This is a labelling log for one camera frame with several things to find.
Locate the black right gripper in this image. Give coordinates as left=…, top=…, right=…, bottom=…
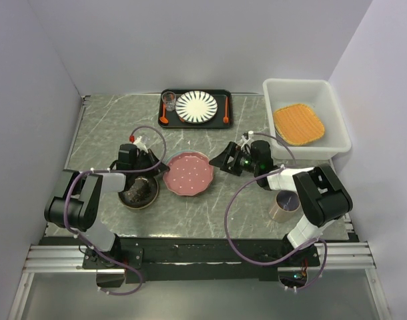
left=209, top=141, right=260, bottom=177

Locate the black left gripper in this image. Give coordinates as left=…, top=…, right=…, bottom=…
left=132, top=148, right=169, bottom=178

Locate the dark metallic bowl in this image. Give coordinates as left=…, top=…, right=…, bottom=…
left=118, top=176, right=159, bottom=209

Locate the pink polka dot plate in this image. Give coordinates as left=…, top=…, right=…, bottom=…
left=163, top=151, right=214, bottom=197

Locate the orange woven pattern plate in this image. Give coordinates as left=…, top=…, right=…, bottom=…
left=273, top=103, right=325, bottom=146

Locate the blue grey plate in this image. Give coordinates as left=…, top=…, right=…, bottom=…
left=164, top=149, right=208, bottom=162

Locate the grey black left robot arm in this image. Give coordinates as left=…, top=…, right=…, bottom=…
left=44, top=143, right=169, bottom=268

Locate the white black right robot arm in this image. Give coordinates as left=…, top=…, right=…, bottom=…
left=210, top=140, right=353, bottom=265

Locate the white plastic bin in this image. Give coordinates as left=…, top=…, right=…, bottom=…
left=263, top=79, right=352, bottom=160

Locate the orange fork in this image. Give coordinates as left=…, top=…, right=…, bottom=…
left=223, top=97, right=230, bottom=124

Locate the black serving tray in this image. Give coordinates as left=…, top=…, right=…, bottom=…
left=157, top=89, right=234, bottom=130

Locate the orange spoon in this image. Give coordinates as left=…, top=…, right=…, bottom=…
left=159, top=103, right=169, bottom=125

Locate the striped white blue plate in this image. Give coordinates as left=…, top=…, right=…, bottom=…
left=175, top=91, right=218, bottom=124

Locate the clear drinking glass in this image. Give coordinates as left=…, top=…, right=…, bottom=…
left=161, top=91, right=176, bottom=111

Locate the pink beige mug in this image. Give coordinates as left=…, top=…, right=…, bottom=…
left=269, top=190, right=300, bottom=223

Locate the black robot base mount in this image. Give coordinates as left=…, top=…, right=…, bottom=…
left=82, top=237, right=320, bottom=287

